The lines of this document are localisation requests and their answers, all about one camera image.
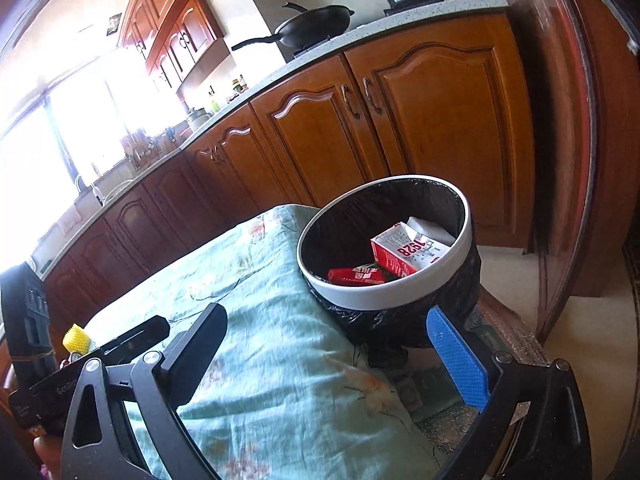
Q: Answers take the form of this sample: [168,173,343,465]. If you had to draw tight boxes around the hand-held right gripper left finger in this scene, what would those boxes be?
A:
[60,304,229,480]

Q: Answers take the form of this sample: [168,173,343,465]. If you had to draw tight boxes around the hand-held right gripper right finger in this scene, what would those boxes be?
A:
[426,306,594,480]

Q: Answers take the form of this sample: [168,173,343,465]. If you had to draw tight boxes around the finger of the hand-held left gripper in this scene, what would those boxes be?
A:
[97,316,171,357]

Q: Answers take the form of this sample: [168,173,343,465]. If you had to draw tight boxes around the white bin with black bag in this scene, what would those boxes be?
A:
[296,175,483,350]

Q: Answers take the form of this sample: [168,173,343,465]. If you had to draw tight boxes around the red and white milk carton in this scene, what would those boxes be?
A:
[371,222,451,277]

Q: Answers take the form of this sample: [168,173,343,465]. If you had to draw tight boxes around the red wrapper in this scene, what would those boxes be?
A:
[327,265,388,287]

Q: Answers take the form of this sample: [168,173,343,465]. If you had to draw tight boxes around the large white foam fruit net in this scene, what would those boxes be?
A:
[405,216,457,248]

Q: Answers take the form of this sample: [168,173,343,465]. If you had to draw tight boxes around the yellow foam fruit net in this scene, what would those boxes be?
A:
[62,324,91,354]

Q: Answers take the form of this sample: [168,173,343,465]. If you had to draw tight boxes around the teal floral tablecloth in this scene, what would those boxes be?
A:
[82,204,441,480]

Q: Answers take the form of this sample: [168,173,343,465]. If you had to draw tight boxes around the kitchen faucet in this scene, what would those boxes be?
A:
[75,175,104,207]

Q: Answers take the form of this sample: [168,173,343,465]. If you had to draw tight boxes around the kitchen utensil holder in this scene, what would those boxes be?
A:
[122,132,152,167]

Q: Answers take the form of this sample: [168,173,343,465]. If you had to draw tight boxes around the metal pot with lid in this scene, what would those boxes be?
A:
[186,107,214,132]

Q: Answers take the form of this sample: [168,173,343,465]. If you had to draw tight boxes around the wooden kitchen base cabinets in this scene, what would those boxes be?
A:
[40,7,536,341]

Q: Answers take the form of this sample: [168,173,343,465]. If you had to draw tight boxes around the black frying pan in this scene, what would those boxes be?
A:
[231,2,355,52]

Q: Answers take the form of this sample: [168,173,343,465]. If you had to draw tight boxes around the wooden kitchen wall cabinets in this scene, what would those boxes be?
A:
[117,0,226,87]

